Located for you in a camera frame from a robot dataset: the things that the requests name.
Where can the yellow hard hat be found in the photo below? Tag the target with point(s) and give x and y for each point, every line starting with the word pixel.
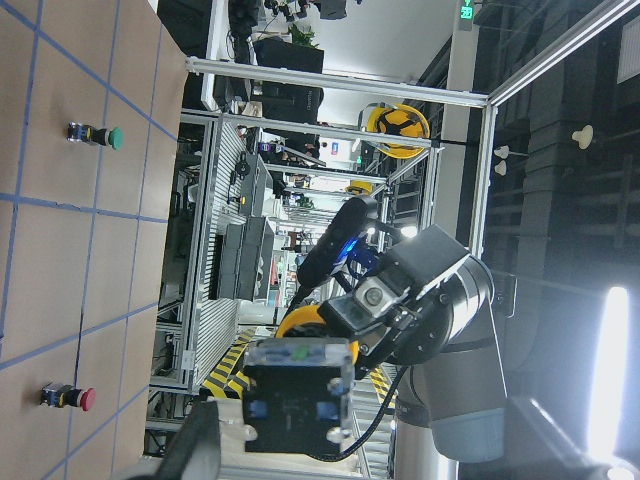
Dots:
pixel 398 120

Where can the green push button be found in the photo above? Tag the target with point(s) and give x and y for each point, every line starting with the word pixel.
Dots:
pixel 84 133

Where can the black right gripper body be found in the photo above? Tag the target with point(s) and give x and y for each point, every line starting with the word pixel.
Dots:
pixel 422 295

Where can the yellow push button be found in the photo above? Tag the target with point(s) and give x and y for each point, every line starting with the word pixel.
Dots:
pixel 298 398

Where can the red push button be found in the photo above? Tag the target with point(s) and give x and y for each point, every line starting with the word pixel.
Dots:
pixel 59 395

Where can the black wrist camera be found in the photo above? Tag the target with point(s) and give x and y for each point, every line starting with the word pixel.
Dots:
pixel 328 256

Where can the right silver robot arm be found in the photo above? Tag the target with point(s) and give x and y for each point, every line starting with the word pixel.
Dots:
pixel 454 410

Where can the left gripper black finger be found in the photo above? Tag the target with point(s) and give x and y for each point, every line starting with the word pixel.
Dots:
pixel 194 453

